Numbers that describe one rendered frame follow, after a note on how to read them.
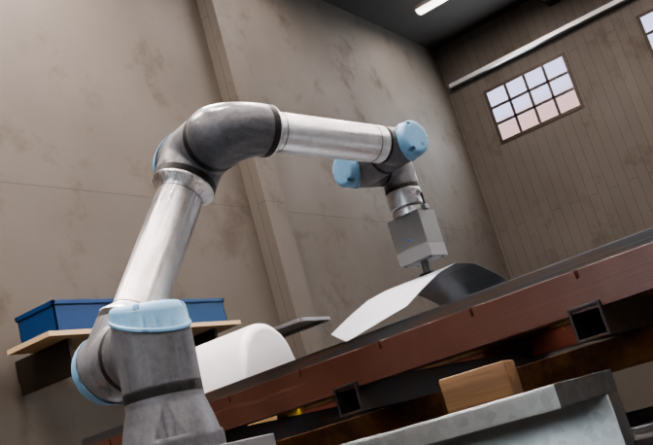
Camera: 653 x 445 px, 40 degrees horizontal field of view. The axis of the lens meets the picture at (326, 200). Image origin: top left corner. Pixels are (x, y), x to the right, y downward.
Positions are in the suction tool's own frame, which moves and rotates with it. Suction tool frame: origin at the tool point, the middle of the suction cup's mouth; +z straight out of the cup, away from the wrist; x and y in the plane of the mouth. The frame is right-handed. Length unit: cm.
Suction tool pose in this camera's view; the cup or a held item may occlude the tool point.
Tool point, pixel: (430, 283)
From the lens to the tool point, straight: 189.2
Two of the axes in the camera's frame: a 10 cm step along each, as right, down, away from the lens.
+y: -7.2, 3.7, 5.8
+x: -6.4, -0.4, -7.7
